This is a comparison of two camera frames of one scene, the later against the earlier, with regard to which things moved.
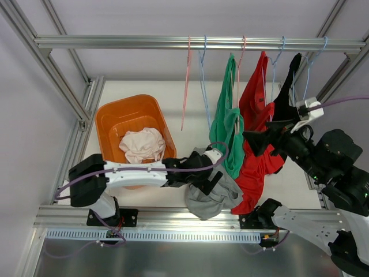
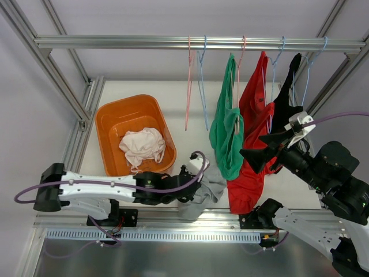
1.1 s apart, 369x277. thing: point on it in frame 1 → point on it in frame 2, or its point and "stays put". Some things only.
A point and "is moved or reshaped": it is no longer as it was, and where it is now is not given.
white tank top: [146, 144] stays put
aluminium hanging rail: [272, 42] stays put
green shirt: [227, 126] stays put
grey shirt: [225, 194] is moved or reshaped
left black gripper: [206, 177] → [187, 182]
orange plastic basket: [115, 119] stays put
